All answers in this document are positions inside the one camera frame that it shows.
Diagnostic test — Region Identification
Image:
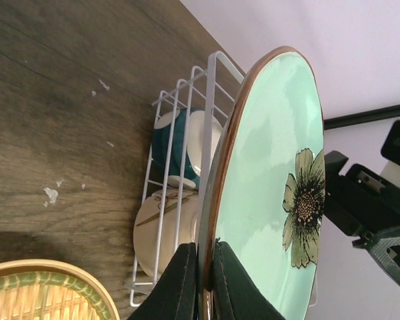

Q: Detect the bamboo pattern plate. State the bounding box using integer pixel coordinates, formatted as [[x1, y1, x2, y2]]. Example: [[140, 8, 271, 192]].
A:
[[0, 259, 120, 319]]

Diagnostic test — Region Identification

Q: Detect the cream and blue bowl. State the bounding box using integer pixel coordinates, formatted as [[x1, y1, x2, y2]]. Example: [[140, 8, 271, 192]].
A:
[[151, 109, 205, 189]]

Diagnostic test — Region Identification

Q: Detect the white wire dish rack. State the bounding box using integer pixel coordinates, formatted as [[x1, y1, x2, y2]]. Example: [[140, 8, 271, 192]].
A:
[[124, 51, 317, 307]]

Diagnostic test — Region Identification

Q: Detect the mint green flower plate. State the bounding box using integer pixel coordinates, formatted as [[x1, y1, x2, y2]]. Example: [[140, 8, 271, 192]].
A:
[[197, 46, 325, 319]]

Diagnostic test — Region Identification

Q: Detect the right black frame post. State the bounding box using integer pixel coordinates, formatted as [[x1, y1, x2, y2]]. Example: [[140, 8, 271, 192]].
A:
[[324, 105, 400, 131]]

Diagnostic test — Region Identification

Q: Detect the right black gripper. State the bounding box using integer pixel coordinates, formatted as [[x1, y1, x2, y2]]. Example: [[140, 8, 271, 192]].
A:
[[325, 151, 400, 286]]

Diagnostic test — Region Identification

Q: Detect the cream shallow bowl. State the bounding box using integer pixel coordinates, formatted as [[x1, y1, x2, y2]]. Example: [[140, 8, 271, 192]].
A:
[[133, 188, 198, 277]]

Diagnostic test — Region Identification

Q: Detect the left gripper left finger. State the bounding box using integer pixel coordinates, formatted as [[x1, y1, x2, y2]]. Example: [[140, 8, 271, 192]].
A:
[[129, 243, 197, 320]]

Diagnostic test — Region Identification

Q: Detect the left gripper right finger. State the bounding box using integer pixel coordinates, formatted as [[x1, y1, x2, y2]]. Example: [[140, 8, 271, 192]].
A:
[[213, 239, 284, 320]]

